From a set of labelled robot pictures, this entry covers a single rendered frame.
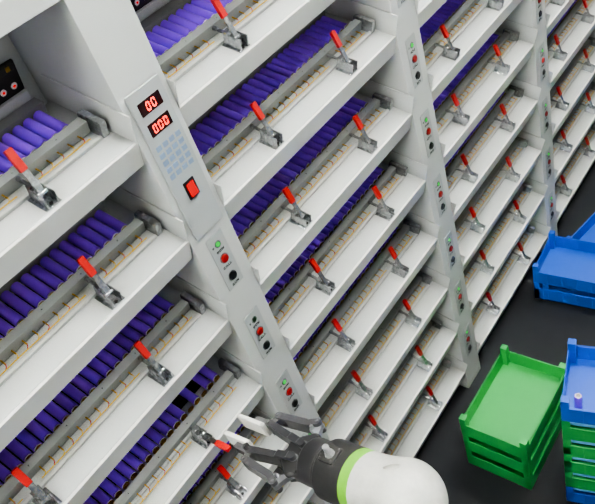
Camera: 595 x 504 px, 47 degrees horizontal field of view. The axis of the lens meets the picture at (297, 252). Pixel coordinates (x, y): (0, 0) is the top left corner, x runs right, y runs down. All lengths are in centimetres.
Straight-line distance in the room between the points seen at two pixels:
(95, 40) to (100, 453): 65
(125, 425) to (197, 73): 60
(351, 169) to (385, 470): 77
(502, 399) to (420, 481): 127
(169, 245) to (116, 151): 20
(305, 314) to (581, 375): 78
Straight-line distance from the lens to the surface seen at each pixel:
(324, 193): 147
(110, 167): 103
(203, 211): 116
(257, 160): 127
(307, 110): 137
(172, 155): 110
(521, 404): 217
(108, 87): 102
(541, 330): 256
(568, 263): 266
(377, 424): 201
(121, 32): 103
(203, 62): 119
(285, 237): 139
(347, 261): 159
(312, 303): 152
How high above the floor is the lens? 194
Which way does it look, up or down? 39 degrees down
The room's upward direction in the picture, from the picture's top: 21 degrees counter-clockwise
